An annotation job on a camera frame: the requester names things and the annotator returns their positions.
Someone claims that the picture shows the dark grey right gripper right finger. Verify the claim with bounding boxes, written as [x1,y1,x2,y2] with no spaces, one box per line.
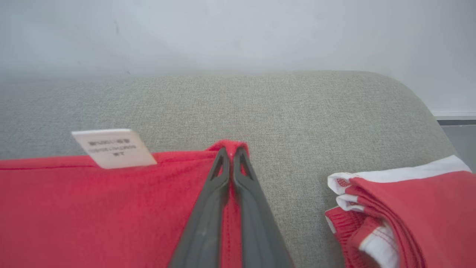
[232,148,294,268]

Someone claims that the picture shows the red shorts with white trim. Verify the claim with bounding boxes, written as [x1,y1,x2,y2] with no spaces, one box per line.
[325,155,476,268]

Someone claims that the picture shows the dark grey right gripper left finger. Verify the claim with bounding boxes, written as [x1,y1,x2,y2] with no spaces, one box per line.
[168,148,231,268]

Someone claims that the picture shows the red and white striped shirt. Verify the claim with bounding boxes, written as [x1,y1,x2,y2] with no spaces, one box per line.
[0,128,250,268]

